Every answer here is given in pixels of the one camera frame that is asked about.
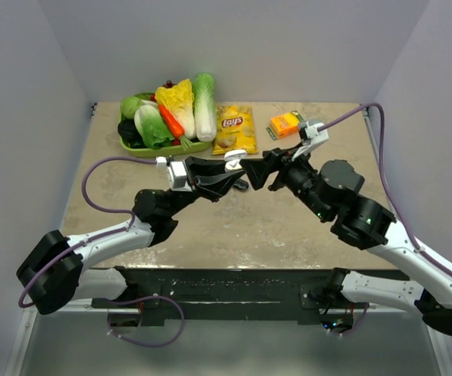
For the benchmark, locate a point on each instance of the yellow toy cabbage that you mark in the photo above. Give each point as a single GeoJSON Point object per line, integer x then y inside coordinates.
{"type": "Point", "coordinates": [178, 100]}

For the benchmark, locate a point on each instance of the dark red toy grapes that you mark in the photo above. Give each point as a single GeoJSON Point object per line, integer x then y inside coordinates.
{"type": "Point", "coordinates": [169, 84]}

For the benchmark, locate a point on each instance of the round green cabbage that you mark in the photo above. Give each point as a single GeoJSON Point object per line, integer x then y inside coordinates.
{"type": "Point", "coordinates": [129, 106]}

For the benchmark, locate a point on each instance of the orange toy carrot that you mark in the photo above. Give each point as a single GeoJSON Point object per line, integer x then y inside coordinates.
{"type": "Point", "coordinates": [174, 127]}

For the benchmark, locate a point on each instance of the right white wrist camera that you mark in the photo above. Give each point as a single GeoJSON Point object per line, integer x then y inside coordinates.
{"type": "Point", "coordinates": [312, 135]}

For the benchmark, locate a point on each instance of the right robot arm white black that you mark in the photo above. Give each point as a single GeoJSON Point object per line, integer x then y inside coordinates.
{"type": "Point", "coordinates": [332, 193]}

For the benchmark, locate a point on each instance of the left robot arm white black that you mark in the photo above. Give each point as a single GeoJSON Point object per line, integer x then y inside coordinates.
{"type": "Point", "coordinates": [57, 270]}

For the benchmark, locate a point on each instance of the black earbud charging case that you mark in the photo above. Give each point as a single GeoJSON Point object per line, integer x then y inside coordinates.
{"type": "Point", "coordinates": [241, 185]}

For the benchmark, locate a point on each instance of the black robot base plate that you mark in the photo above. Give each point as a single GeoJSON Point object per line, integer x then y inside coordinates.
{"type": "Point", "coordinates": [228, 294]}

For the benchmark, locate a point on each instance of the green plastic vegetable tray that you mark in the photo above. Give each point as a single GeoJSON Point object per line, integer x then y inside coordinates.
{"type": "Point", "coordinates": [165, 151]}

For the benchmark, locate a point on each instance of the orange green carton box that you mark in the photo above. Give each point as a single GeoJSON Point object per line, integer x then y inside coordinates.
{"type": "Point", "coordinates": [282, 126]}

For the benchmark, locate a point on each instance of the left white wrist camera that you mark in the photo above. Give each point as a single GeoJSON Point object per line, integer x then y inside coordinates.
{"type": "Point", "coordinates": [178, 178]}

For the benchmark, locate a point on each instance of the white earbud charging case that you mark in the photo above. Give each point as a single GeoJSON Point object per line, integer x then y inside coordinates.
{"type": "Point", "coordinates": [232, 159]}

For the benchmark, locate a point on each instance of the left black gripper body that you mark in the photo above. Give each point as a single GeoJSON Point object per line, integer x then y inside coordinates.
{"type": "Point", "coordinates": [182, 198]}

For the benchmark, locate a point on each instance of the green white bok choy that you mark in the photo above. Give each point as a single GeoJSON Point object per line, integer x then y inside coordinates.
{"type": "Point", "coordinates": [153, 130]}

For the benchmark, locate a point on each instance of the dark green toy vegetable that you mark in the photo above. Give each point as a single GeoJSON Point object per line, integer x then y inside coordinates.
{"type": "Point", "coordinates": [130, 135]}

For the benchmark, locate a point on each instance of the tall green napa cabbage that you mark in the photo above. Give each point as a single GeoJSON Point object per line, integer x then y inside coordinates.
{"type": "Point", "coordinates": [204, 107]}

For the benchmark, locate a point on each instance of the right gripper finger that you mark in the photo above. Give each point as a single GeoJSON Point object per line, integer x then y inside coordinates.
{"type": "Point", "coordinates": [258, 171]}
{"type": "Point", "coordinates": [278, 156]}

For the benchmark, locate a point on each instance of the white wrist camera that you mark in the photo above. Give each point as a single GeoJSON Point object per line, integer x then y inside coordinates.
{"type": "Point", "coordinates": [178, 178]}
{"type": "Point", "coordinates": [312, 135]}

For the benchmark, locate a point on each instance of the yellow Lays chips bag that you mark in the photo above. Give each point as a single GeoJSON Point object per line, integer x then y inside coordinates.
{"type": "Point", "coordinates": [235, 130]}

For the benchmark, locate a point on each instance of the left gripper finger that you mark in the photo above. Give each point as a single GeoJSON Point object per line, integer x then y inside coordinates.
{"type": "Point", "coordinates": [227, 180]}
{"type": "Point", "coordinates": [207, 171]}

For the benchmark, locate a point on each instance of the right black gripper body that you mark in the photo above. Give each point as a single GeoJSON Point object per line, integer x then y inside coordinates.
{"type": "Point", "coordinates": [300, 178]}

